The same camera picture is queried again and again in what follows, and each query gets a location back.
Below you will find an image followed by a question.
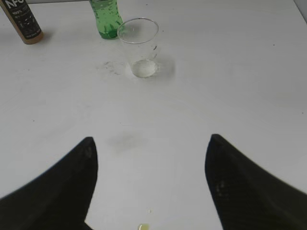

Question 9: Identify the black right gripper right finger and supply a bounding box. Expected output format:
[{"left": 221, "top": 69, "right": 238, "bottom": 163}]
[{"left": 205, "top": 134, "right": 307, "bottom": 230}]

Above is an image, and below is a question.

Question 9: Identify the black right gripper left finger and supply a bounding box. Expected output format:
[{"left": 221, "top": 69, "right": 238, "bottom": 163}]
[{"left": 0, "top": 137, "right": 98, "bottom": 230}]

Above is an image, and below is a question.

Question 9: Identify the transparent plastic cup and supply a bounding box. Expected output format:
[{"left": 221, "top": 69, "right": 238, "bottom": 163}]
[{"left": 117, "top": 17, "right": 159, "bottom": 78}]

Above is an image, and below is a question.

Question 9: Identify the NFC orange juice bottle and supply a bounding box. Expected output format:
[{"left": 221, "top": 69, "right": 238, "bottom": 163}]
[{"left": 0, "top": 0, "right": 44, "bottom": 45}]

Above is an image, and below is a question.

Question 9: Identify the green soda bottle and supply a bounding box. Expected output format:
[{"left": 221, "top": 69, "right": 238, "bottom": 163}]
[{"left": 89, "top": 0, "right": 123, "bottom": 39}]

